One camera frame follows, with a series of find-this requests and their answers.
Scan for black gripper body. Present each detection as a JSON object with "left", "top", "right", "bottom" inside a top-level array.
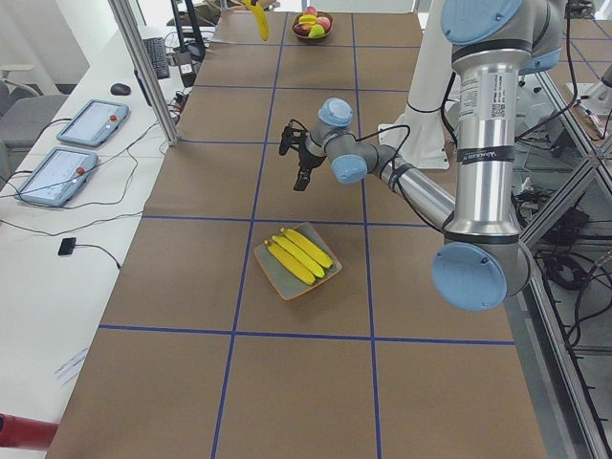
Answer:
[{"left": 298, "top": 138, "right": 326, "bottom": 172}]

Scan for yellow banana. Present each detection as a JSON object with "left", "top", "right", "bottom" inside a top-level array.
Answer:
[
  {"left": 264, "top": 240, "right": 316, "bottom": 286},
  {"left": 272, "top": 235, "right": 325, "bottom": 278},
  {"left": 281, "top": 229, "right": 334, "bottom": 269},
  {"left": 242, "top": 0, "right": 269, "bottom": 41}
]

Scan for yellow banana top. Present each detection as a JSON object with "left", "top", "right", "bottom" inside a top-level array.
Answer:
[{"left": 264, "top": 240, "right": 316, "bottom": 286}]

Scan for yellow banana front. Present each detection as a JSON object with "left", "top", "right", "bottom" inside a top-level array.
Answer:
[{"left": 242, "top": 0, "right": 269, "bottom": 41}]

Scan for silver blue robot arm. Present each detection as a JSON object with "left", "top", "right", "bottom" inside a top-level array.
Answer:
[{"left": 279, "top": 1, "right": 564, "bottom": 312}]

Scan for grey square plate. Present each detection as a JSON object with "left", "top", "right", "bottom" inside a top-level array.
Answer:
[{"left": 254, "top": 223, "right": 342, "bottom": 300}]

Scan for woven brown fruit basket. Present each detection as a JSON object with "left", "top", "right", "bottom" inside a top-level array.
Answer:
[{"left": 291, "top": 13, "right": 334, "bottom": 41}]

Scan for dark red apple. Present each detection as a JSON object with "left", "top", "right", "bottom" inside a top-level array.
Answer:
[{"left": 293, "top": 24, "right": 312, "bottom": 37}]

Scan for green apple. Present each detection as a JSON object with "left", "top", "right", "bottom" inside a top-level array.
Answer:
[{"left": 308, "top": 24, "right": 326, "bottom": 39}]

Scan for pink apple middle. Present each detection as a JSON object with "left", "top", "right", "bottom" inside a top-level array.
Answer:
[{"left": 316, "top": 15, "right": 332, "bottom": 32}]

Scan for yellow star fruit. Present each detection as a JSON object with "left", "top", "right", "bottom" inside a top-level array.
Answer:
[{"left": 297, "top": 14, "right": 317, "bottom": 25}]

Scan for black keyboard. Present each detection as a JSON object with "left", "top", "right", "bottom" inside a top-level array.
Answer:
[{"left": 142, "top": 37, "right": 170, "bottom": 79}]

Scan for black computer mouse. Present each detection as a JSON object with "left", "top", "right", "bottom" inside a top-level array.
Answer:
[{"left": 110, "top": 83, "right": 132, "bottom": 97}]

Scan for blue teach pendant far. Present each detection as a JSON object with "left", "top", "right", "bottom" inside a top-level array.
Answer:
[{"left": 55, "top": 99, "right": 130, "bottom": 148}]

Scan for blue teach pendant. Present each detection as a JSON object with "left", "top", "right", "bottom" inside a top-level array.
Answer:
[
  {"left": 15, "top": 146, "right": 98, "bottom": 208},
  {"left": 55, "top": 99, "right": 130, "bottom": 148}
]

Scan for blue teach pendant near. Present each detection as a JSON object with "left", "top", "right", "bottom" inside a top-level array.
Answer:
[{"left": 15, "top": 146, "right": 98, "bottom": 208}]

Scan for small black device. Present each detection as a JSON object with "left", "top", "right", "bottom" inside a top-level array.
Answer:
[{"left": 57, "top": 237, "right": 77, "bottom": 256}]

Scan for red cylinder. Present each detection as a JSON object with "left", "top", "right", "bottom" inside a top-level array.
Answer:
[{"left": 0, "top": 413, "right": 59, "bottom": 451}]

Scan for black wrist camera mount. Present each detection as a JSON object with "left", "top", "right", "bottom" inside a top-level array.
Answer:
[{"left": 278, "top": 119, "right": 308, "bottom": 156}]

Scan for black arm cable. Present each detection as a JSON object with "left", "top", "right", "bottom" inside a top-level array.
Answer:
[{"left": 353, "top": 123, "right": 412, "bottom": 159}]

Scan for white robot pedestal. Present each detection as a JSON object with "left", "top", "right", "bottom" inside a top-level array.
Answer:
[{"left": 379, "top": 1, "right": 452, "bottom": 170}]

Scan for aluminium frame post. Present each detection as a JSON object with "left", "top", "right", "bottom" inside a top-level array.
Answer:
[{"left": 108, "top": 0, "right": 178, "bottom": 146}]

